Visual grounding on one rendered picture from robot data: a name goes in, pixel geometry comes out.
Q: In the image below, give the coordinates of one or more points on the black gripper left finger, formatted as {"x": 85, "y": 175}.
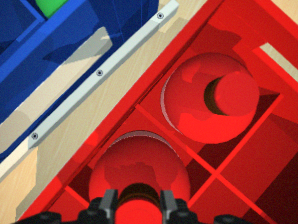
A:
{"x": 104, "y": 209}

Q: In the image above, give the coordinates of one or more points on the red plastic crate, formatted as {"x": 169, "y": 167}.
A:
{"x": 265, "y": 169}

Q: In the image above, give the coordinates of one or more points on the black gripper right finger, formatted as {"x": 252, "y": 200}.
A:
{"x": 182, "y": 214}

